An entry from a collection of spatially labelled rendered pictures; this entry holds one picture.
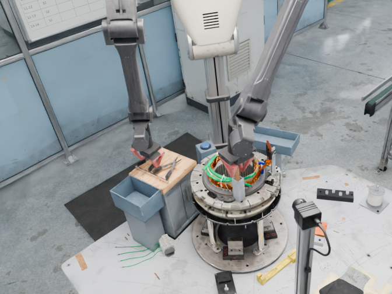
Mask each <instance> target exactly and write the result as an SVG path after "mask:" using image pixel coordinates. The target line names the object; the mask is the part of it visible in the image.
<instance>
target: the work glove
mask: <svg viewBox="0 0 392 294"><path fill-rule="evenodd" d="M369 279H370V277H369V276H367V275H366V274H364V273H362V272H360V271H359V270H357V269H355V268H353V267H350V266H349V267H348V269H347V271H346V272H345V274H344V275H343V276H342V277H340V278H338V279H336V280H335V281H332V282H331V283H329V284H327V285H326V286H324V287H322V288H321V289H320V290H319V294H364V291H363V289H364V286H365V285H366V283H367V281H368V280H369Z"/></svg>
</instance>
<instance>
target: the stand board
mask: <svg viewBox="0 0 392 294"><path fill-rule="evenodd" d="M160 150H163V151H164V152H165V153H164V155H163V157H162V159H161V161H160V166H164V165H166V164H168V163H171V162H173V161H174V160H175V159H176V158H177V160H176V161H178V160H180V159H181V160H180V161H179V162H177V163H176V164H175V165H176V167H177V169H173V171H172V174H171V175H170V177H169V178H168V179H167V180H168V181H169V184H167V183H165V182H163V181H161V180H158V179H156V178H154V177H152V176H150V175H148V174H146V173H144V172H142V171H139V170H137V169H136V168H135V169H134V170H133V171H131V172H130V173H129V175H132V176H134V177H136V178H138V179H140V180H142V181H144V182H146V183H148V184H150V185H153V186H155V187H157V188H159V189H161V192H162V194H163V195H165V194H166V193H167V192H168V191H169V190H170V189H171V188H172V187H173V186H174V185H176V184H177V183H178V182H179V181H180V180H181V179H182V178H183V177H184V176H185V175H187V174H188V173H189V172H190V171H191V170H192V169H193V168H194V167H195V166H196V165H197V163H196V161H195V160H192V159H190V158H187V157H185V156H182V155H179V154H178V153H175V152H172V151H170V150H167V149H165V148H161V149H159V150H158V151H160ZM151 164H152V163H151V161H150V160H149V161H146V163H144V164H142V165H140V166H139V167H140V168H142V169H144V170H147V171H149V170H148V168H149V167H150V165H151ZM170 169H171V167H170V166H167V167H165V168H163V169H162V170H161V171H159V172H157V173H155V175H157V176H159V177H162V178H164V179H165V175H166V174H167V173H168V171H169V170H170Z"/></svg>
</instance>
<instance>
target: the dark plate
mask: <svg viewBox="0 0 392 294"><path fill-rule="evenodd" d="M218 237H219V239H220V240H221V241H222V242H223V243H224V244H225V245H227V246H228V237H242V238H243V246H244V248H245V247H248V246H251V245H253V244H254V243H255V242H256V241H257V225H256V223H253V222H252V224H249V225H246V227H245V225H243V226H229V225H219V227H218Z"/></svg>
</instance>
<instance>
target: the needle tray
mask: <svg viewBox="0 0 392 294"><path fill-rule="evenodd" d="M254 127H255V130H254V137H255V140H254V143H253V144H252V145H253V146H254V147H256V152H258V153H259V154H260V153H261V154H263V155H265V156H267V153H266V144H267V142H266V140H268V141H269V144H270V143H271V144H270V145H271V148H272V147H275V150H276V151H275V153H276V154H275V164H276V166H277V167H279V168H280V170H281V155H286V156H292V155H293V153H294V151H295V149H296V147H297V146H298V144H299V142H300V134H299V133H295V132H290V131H284V130H280V129H275V128H268V127H263V126H259V125H258V126H254Z"/></svg>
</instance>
